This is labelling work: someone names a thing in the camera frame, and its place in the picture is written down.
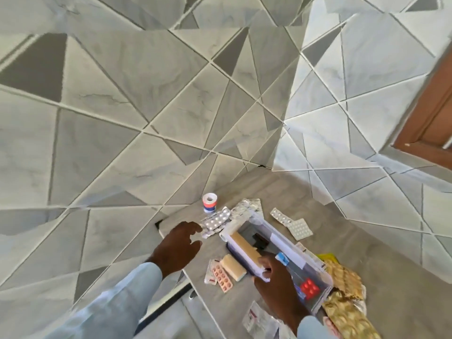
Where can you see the silver blister pack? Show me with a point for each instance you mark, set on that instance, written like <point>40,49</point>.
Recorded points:
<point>215,222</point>

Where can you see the yellow packet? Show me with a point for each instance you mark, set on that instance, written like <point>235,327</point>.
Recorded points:
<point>326,258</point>

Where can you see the person's right forearm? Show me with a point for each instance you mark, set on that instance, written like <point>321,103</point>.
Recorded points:
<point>316,330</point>

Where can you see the person's right hand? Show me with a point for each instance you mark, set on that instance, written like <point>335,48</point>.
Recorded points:
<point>280,296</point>

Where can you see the person's left hand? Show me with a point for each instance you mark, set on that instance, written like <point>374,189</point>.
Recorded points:
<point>176,248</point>

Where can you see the black small object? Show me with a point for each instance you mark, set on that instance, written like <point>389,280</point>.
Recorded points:
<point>259,241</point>

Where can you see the red pill blister pack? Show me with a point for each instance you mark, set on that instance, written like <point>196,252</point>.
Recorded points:
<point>309,288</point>

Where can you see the blue and white small packet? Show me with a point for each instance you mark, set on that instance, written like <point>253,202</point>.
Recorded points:
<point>282,259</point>

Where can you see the square white tablet strip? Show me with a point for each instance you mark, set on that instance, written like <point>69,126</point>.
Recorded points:
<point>299,229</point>

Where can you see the orange pill blister pack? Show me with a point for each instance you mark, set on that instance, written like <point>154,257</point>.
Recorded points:
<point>221,277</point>

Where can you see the white medical tape roll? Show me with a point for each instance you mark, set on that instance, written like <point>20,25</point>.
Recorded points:
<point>209,202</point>

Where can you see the narrow white tablet strip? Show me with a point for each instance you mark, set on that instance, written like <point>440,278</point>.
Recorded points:
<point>281,216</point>

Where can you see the person's left forearm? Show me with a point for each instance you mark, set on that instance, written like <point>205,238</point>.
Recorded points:
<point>113,307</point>

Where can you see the brown wooden door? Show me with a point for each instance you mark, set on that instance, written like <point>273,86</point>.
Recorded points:
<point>429,116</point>

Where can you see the person's right thumb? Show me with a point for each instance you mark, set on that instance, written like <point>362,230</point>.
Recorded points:
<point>260,276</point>

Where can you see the crumpled silver foil strip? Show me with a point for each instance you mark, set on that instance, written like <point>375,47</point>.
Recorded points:
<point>247,208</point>

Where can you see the large gold blister pack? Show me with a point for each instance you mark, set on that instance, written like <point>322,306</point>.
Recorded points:
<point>349,319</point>

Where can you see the small gold blister pack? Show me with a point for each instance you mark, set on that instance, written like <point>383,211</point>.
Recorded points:
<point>344,278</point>

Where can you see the clear plastic storage box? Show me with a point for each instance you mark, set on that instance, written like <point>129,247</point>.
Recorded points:
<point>282,243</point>

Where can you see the beige bandage roll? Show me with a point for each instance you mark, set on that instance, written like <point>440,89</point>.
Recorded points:
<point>233,267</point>

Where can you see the person's left thumb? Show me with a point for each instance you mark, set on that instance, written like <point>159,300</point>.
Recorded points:
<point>195,247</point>

